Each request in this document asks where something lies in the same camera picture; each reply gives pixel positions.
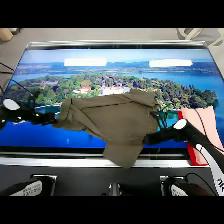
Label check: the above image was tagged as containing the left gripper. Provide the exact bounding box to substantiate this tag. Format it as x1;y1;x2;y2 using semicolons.
31;111;58;126

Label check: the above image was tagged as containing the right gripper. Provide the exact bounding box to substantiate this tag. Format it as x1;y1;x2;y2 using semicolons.
142;127;176;146

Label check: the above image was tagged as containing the olive green shirt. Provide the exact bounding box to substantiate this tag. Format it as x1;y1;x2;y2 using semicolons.
53;88;161;169

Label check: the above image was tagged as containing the pink garment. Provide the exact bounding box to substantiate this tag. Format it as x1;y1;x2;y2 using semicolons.
181;106;224;166

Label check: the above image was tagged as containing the tan round object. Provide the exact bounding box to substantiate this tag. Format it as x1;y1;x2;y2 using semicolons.
0;27;15;43

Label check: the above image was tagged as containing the white chair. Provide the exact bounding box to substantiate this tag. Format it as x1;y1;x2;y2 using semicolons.
176;27;224;47

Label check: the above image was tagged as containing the black cable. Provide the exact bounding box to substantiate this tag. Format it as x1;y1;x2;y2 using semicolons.
192;107;224;153
0;61;16;74

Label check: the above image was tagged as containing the silver frame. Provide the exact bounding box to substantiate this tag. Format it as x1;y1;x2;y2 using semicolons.
0;39;224;197

